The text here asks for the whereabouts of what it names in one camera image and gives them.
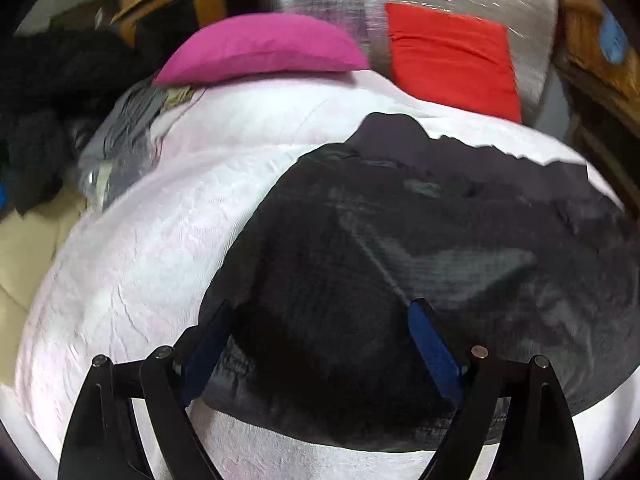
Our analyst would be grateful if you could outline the wicker basket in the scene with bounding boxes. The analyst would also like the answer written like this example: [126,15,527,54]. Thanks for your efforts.
[561,0,639,134]

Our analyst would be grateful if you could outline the dark clothes pile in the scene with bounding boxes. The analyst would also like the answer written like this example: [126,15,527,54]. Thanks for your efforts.
[1,29,152,214]

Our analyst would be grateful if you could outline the red pillow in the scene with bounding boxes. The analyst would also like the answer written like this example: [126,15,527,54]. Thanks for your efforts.
[385,2,522,124]

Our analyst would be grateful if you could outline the grey folded clothes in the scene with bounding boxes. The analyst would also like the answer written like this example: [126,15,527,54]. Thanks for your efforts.
[70,78,194,210]

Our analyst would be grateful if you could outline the pink pillow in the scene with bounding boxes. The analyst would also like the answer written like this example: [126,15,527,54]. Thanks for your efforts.
[154,13,369,87]

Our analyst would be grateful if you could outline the black quilted puffer jacket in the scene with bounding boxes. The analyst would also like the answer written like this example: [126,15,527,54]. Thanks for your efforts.
[201,113,639,452]

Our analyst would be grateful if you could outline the white textured bedspread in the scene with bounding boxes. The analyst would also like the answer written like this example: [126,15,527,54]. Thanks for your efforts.
[0,66,632,480]

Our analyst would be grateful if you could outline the wooden shelf unit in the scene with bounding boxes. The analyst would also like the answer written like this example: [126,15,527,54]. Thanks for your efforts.
[565,110,639,217]

